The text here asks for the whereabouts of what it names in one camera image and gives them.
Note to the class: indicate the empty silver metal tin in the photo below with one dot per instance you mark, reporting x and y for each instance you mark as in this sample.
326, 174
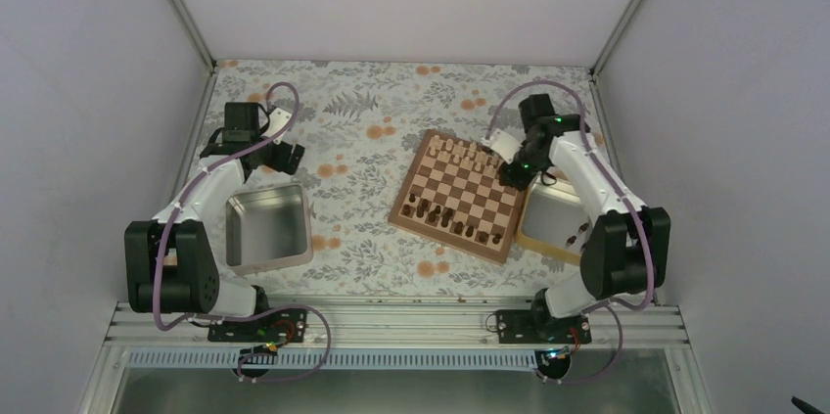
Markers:
268, 230

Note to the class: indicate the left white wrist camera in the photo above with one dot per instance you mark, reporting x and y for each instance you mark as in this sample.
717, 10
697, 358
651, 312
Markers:
278, 120

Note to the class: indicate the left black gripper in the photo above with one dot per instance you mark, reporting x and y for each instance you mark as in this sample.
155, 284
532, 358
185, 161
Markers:
279, 162

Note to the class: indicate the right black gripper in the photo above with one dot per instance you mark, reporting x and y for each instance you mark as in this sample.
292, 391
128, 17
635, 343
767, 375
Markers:
519, 182

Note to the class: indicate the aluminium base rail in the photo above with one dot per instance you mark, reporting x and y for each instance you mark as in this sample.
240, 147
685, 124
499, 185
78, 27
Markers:
353, 333

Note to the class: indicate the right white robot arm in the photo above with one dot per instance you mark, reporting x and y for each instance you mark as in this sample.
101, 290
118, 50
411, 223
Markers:
625, 254

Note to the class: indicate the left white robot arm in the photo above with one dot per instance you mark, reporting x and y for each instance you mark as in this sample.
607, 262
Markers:
170, 267

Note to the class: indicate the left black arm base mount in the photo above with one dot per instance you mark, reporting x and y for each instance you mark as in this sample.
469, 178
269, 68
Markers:
264, 336

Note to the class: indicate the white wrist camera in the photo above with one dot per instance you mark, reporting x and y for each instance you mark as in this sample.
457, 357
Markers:
278, 120
503, 144

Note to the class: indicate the yellow tin with dark pieces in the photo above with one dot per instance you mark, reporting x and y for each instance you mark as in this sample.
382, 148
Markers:
553, 221

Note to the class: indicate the wooden chessboard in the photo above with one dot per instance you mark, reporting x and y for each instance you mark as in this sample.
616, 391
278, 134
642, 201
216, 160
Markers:
461, 175

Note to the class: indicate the floral patterned table mat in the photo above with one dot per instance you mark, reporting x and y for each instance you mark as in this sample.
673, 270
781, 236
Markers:
360, 125

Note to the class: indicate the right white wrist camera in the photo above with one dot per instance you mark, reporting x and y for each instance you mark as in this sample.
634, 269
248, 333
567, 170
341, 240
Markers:
503, 144

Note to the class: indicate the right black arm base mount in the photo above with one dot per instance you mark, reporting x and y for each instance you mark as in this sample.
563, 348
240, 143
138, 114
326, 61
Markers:
562, 337

